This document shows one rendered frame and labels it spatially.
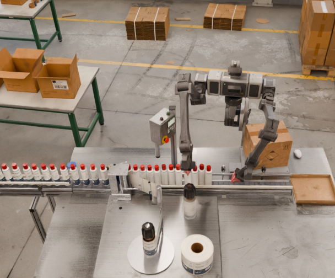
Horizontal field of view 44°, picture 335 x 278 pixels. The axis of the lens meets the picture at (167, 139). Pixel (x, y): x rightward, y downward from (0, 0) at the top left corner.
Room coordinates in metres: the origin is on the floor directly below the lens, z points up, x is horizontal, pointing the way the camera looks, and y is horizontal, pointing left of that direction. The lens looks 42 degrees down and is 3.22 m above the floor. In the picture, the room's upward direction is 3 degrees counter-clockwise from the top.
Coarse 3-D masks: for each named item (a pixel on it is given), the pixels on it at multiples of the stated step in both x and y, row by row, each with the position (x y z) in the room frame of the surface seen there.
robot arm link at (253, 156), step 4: (260, 132) 1.94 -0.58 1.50; (260, 136) 1.94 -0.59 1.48; (276, 136) 1.91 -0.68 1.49; (260, 140) 1.98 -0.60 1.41; (264, 140) 1.93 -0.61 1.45; (268, 140) 1.93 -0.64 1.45; (272, 140) 1.92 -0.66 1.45; (260, 144) 1.96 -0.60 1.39; (264, 144) 1.94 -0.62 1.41; (256, 148) 1.99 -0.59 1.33; (260, 148) 1.97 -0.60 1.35; (252, 152) 2.04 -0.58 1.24; (256, 152) 1.99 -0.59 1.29; (260, 152) 1.98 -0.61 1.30; (248, 156) 2.07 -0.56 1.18; (252, 156) 2.01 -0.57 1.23; (256, 156) 2.00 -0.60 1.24; (248, 160) 2.04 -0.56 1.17; (252, 160) 2.02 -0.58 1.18; (256, 160) 2.01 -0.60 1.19; (252, 164) 2.04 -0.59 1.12
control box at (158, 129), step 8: (160, 112) 2.25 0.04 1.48; (152, 120) 2.16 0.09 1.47; (168, 120) 2.17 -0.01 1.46; (152, 128) 2.15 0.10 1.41; (160, 128) 2.12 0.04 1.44; (168, 128) 2.17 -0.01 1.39; (152, 136) 2.16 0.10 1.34; (160, 136) 2.11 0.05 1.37; (168, 136) 2.16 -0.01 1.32; (160, 144) 2.11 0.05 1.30
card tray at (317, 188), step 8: (296, 176) 2.16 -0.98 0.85; (304, 176) 2.15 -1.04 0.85; (312, 176) 2.15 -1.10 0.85; (320, 176) 2.14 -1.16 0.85; (328, 176) 2.14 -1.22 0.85; (296, 184) 2.09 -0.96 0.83; (304, 184) 2.08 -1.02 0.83; (312, 184) 2.08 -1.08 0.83; (320, 184) 2.07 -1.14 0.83; (328, 184) 2.07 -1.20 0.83; (296, 192) 2.01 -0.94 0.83; (304, 192) 2.01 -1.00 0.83; (312, 192) 2.00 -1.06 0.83; (320, 192) 2.00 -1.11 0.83; (328, 192) 1.99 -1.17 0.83; (296, 200) 1.91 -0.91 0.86; (304, 200) 1.90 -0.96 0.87; (312, 200) 1.90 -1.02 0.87; (320, 200) 1.89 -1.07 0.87; (328, 200) 1.89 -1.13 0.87
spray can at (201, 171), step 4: (200, 164) 2.11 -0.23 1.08; (200, 168) 2.09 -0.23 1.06; (204, 168) 2.11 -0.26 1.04; (200, 172) 2.08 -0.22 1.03; (204, 172) 2.09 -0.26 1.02; (200, 176) 2.08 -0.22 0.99; (204, 176) 2.09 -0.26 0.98; (200, 180) 2.08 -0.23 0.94; (204, 180) 2.09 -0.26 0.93; (200, 184) 2.08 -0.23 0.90; (204, 184) 2.09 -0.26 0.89
